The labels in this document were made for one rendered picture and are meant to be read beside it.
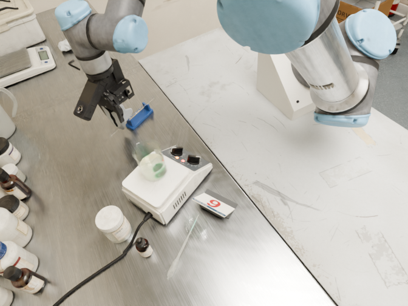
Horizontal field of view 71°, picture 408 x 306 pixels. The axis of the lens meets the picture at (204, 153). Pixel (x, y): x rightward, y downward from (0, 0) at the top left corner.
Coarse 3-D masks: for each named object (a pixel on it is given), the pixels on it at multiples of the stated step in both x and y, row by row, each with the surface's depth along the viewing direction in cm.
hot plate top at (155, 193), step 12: (168, 168) 68; (180, 168) 68; (132, 180) 67; (144, 180) 67; (168, 180) 66; (180, 180) 66; (132, 192) 65; (144, 192) 65; (156, 192) 64; (168, 192) 64; (156, 204) 63
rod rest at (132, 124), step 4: (148, 104) 92; (144, 108) 94; (148, 108) 93; (140, 112) 94; (144, 112) 94; (148, 112) 93; (136, 116) 93; (140, 116) 93; (144, 116) 92; (148, 116) 93; (132, 120) 92; (136, 120) 92; (140, 120) 91; (128, 124) 91; (132, 124) 89; (136, 124) 90; (132, 128) 90
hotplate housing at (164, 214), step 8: (200, 168) 72; (208, 168) 74; (192, 176) 69; (200, 176) 72; (184, 184) 68; (192, 184) 70; (128, 192) 68; (176, 192) 66; (184, 192) 68; (192, 192) 73; (136, 200) 67; (168, 200) 65; (176, 200) 67; (184, 200) 70; (144, 208) 68; (152, 208) 65; (160, 208) 64; (168, 208) 65; (176, 208) 68; (152, 216) 69; (160, 216) 64; (168, 216) 67
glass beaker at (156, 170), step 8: (136, 144) 63; (144, 144) 65; (152, 144) 65; (136, 152) 64; (144, 152) 66; (152, 152) 67; (160, 152) 62; (136, 160) 62; (160, 160) 63; (144, 168) 62; (152, 168) 62; (160, 168) 64; (144, 176) 66; (152, 176) 64; (160, 176) 66
